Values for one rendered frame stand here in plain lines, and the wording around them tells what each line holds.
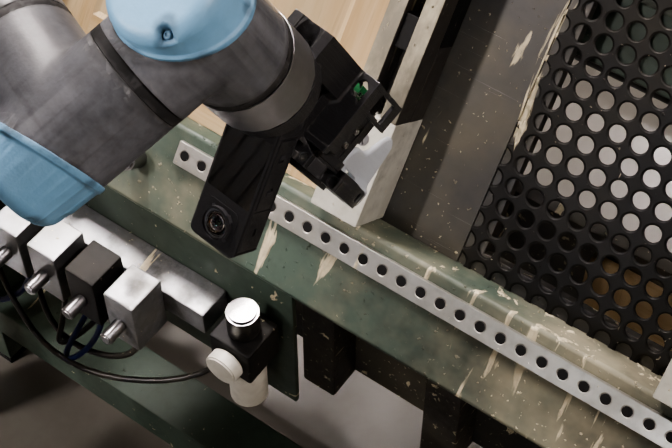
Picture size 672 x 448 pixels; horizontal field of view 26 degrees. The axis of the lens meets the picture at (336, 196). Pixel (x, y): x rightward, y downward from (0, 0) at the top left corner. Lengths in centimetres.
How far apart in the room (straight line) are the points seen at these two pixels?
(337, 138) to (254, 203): 7
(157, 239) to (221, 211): 81
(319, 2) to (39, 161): 84
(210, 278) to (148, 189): 13
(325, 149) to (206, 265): 79
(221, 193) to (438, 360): 65
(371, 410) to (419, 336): 93
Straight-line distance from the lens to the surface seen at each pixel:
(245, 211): 99
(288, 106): 92
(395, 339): 162
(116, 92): 84
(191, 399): 235
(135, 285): 176
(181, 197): 173
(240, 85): 87
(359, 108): 99
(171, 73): 84
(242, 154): 98
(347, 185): 103
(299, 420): 252
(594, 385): 154
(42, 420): 257
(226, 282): 176
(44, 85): 86
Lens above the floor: 220
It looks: 52 degrees down
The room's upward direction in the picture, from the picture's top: straight up
